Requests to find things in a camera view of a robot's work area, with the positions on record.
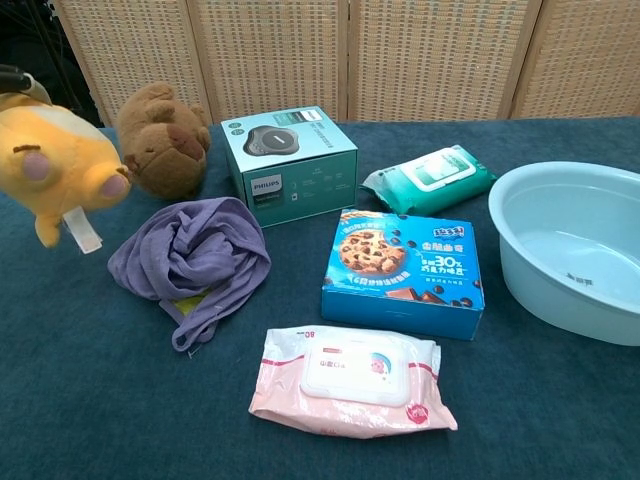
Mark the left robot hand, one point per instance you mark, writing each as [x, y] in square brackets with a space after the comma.
[20, 80]

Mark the yellow plush toy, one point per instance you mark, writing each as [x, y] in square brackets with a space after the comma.
[60, 150]

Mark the brown capybara plush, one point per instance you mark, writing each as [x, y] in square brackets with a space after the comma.
[165, 150]

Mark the light blue plastic basin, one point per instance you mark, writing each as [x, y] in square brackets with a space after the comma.
[550, 280]

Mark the black tripod stand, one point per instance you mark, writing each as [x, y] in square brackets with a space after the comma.
[57, 65]

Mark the purple crumpled cloth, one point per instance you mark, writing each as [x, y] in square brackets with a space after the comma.
[190, 250]

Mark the wooden rattan folding screen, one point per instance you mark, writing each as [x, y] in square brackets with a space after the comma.
[275, 50]

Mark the yellow-green flat item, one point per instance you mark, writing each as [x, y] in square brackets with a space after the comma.
[187, 305]

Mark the teal Philips product box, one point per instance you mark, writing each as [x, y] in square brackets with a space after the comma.
[290, 185]

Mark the dark teal tablecloth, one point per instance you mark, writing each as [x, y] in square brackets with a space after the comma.
[100, 400]

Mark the green wet wipes pack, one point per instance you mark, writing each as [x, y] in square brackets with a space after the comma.
[425, 195]

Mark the blue chocolate cookie box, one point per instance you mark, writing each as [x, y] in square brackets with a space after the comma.
[400, 300]

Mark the pink wet wipes pack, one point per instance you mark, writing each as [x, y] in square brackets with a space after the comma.
[350, 415]

